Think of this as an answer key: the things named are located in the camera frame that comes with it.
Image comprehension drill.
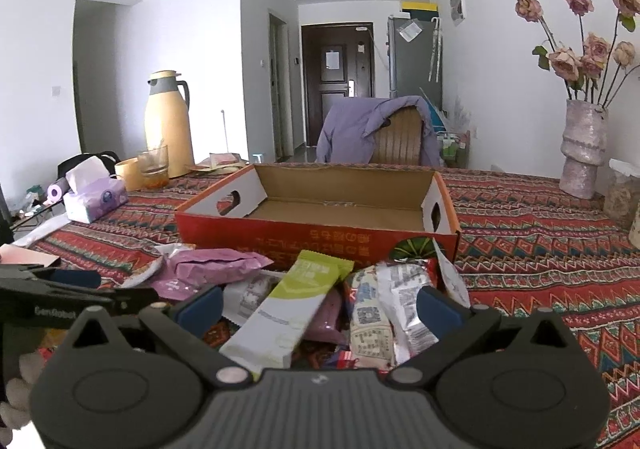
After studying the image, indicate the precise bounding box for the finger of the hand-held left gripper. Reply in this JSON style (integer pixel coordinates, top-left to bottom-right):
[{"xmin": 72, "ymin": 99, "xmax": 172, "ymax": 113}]
[
  {"xmin": 100, "ymin": 286, "xmax": 162, "ymax": 316},
  {"xmin": 0, "ymin": 264, "xmax": 103, "ymax": 290}
]

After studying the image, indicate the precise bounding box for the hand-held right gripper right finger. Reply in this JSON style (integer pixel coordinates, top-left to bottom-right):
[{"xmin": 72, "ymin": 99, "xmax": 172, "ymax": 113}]
[{"xmin": 390, "ymin": 285, "xmax": 573, "ymax": 390}]

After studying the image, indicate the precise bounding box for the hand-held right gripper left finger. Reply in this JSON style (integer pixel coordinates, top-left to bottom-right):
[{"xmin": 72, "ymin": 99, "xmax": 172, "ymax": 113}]
[{"xmin": 65, "ymin": 285, "xmax": 253, "ymax": 391}]

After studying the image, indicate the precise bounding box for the white grey printed snack packet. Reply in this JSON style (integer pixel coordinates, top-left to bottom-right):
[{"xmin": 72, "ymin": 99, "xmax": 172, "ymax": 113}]
[{"xmin": 431, "ymin": 238, "xmax": 472, "ymax": 310}]

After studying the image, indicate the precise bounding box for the silver printed snack packet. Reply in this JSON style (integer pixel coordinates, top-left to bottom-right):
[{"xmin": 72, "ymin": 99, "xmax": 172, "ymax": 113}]
[{"xmin": 375, "ymin": 261, "xmax": 441, "ymax": 365}]

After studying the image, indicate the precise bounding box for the pink white printed snack packet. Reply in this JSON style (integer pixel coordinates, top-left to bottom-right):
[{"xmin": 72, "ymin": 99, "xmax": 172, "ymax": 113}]
[{"xmin": 346, "ymin": 265, "xmax": 401, "ymax": 372}]

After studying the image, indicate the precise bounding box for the orange cardboard box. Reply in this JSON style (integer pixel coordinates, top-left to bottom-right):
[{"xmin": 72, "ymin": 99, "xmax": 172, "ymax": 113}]
[{"xmin": 175, "ymin": 163, "xmax": 462, "ymax": 276}]

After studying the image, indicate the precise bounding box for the long green snack packet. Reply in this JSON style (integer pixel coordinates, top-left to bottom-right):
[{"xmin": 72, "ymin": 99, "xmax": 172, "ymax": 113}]
[{"xmin": 219, "ymin": 250, "xmax": 355, "ymax": 377}]

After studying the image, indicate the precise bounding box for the small silver snack packet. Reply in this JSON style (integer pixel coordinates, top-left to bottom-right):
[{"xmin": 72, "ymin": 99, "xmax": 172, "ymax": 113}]
[{"xmin": 114, "ymin": 256, "xmax": 166, "ymax": 290}]

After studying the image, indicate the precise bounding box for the pink paper sheet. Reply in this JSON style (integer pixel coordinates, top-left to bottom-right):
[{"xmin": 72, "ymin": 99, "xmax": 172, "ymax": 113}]
[{"xmin": 0, "ymin": 244, "xmax": 62, "ymax": 271}]

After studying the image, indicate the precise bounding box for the white paper sheet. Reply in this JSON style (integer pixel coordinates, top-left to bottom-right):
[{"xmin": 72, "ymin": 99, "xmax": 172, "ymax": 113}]
[{"xmin": 12, "ymin": 216, "xmax": 68, "ymax": 247}]

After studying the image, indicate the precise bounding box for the clear plastic wrapper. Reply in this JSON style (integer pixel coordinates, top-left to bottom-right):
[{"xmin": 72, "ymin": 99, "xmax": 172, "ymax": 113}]
[{"xmin": 154, "ymin": 243, "xmax": 197, "ymax": 260}]

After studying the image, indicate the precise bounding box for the purple tissue pack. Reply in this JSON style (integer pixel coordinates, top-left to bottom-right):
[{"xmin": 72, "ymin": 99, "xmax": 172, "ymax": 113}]
[{"xmin": 63, "ymin": 155, "xmax": 130, "ymax": 224}]

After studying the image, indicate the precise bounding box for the red snack packet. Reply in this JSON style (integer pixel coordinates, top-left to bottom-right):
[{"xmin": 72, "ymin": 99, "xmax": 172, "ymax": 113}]
[{"xmin": 330, "ymin": 344, "xmax": 391, "ymax": 372}]

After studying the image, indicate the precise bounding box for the yellow mug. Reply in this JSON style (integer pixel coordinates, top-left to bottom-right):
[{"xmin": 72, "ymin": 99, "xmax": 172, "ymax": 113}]
[{"xmin": 114, "ymin": 158, "xmax": 143, "ymax": 192}]

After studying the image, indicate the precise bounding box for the black bag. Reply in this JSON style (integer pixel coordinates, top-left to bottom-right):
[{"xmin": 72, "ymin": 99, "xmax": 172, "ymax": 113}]
[{"xmin": 56, "ymin": 151, "xmax": 121, "ymax": 180}]

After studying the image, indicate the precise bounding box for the clear glass cup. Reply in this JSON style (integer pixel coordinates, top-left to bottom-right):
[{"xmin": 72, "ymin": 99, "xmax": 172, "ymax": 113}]
[{"xmin": 137, "ymin": 146, "xmax": 169, "ymax": 190}]

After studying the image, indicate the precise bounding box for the flat pink packet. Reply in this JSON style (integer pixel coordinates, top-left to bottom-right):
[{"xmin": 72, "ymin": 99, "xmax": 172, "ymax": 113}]
[{"xmin": 209, "ymin": 152, "xmax": 247, "ymax": 168}]

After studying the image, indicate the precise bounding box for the floor rack with bottles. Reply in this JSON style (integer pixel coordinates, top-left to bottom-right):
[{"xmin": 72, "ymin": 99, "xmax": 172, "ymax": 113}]
[{"xmin": 434, "ymin": 129, "xmax": 471, "ymax": 168}]

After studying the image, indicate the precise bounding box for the yellow thermos jug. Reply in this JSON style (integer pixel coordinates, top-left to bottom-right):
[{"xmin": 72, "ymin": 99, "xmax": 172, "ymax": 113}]
[{"xmin": 145, "ymin": 70, "xmax": 196, "ymax": 178}]

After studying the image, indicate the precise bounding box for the wooden chair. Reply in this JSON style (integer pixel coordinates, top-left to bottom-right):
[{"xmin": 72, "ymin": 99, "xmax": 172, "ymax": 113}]
[{"xmin": 369, "ymin": 107, "xmax": 426, "ymax": 166}]

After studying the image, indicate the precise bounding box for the chair with purple jacket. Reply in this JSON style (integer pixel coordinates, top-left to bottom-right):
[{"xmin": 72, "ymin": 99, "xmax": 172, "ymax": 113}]
[{"xmin": 316, "ymin": 96, "xmax": 442, "ymax": 167}]

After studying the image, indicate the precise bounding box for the pink textured vase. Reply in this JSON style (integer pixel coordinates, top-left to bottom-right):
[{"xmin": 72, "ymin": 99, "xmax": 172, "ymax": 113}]
[{"xmin": 559, "ymin": 99, "xmax": 609, "ymax": 200}]

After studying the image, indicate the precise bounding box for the clear plastic jar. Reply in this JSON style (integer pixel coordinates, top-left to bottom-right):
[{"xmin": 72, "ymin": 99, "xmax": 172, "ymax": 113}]
[{"xmin": 602, "ymin": 159, "xmax": 640, "ymax": 230}]

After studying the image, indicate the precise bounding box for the grey interior door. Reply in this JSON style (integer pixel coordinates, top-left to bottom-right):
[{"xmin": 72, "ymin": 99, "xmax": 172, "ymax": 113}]
[{"xmin": 268, "ymin": 13, "xmax": 291, "ymax": 160}]

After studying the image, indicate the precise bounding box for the dark brown door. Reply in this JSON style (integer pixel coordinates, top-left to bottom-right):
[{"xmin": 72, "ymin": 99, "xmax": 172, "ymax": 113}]
[{"xmin": 301, "ymin": 22, "xmax": 375, "ymax": 148}]

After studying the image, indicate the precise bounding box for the grey refrigerator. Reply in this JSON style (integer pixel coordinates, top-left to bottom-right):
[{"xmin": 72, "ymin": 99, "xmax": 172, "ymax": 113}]
[{"xmin": 387, "ymin": 14, "xmax": 444, "ymax": 112}]

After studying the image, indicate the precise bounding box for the white umbrella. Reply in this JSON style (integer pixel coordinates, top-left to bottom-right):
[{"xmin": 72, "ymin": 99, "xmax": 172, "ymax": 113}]
[{"xmin": 428, "ymin": 19, "xmax": 444, "ymax": 82}]

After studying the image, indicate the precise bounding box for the dried pink rose bouquet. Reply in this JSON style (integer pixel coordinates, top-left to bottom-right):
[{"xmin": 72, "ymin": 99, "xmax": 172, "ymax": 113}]
[{"xmin": 510, "ymin": 0, "xmax": 640, "ymax": 110}]

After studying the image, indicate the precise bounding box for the yellow and black box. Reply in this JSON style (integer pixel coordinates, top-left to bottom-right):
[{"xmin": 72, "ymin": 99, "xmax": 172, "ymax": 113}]
[{"xmin": 401, "ymin": 1, "xmax": 438, "ymax": 20}]

